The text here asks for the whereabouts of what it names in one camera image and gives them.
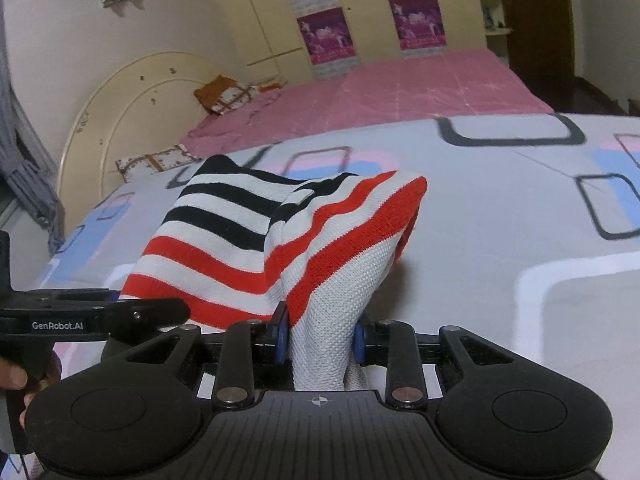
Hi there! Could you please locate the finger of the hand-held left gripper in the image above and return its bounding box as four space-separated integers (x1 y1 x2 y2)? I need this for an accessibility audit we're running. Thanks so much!
0 287 194 337

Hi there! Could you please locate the pink bed sheet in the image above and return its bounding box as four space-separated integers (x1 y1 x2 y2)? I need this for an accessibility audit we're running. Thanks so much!
179 47 557 159

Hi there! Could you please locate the brown wooden door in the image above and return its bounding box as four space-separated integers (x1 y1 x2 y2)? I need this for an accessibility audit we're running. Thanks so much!
505 0 577 92

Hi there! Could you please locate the orange patterned pillow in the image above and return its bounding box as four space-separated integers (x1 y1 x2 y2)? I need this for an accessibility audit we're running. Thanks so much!
193 75 262 116

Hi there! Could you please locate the person's left hand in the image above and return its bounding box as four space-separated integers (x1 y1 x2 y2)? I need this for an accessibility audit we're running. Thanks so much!
0 352 63 430

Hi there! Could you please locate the cream corner shelf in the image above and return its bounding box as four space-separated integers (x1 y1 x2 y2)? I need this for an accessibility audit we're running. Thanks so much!
471 0 514 69

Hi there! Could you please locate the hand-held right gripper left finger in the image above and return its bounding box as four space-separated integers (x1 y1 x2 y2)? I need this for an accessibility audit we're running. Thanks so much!
100 301 292 409

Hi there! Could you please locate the grey curtain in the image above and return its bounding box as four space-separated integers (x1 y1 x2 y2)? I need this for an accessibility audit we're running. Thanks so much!
0 42 67 257

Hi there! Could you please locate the cream wardrobe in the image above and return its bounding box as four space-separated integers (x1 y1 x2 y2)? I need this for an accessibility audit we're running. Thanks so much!
207 0 507 84

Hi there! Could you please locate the cream patterned pillow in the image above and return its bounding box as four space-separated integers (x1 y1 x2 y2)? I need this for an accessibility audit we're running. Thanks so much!
114 144 202 184

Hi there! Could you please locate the printed quilt with squares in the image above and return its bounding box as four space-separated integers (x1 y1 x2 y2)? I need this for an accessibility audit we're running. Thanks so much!
47 112 640 480

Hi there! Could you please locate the striped knit sweater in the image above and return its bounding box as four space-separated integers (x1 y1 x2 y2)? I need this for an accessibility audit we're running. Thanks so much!
120 155 429 393

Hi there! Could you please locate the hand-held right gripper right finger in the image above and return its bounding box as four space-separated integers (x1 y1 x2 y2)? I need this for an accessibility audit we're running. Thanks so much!
351 317 531 409

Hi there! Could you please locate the cream bed headboard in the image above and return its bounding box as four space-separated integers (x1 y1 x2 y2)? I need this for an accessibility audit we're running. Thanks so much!
56 50 224 235

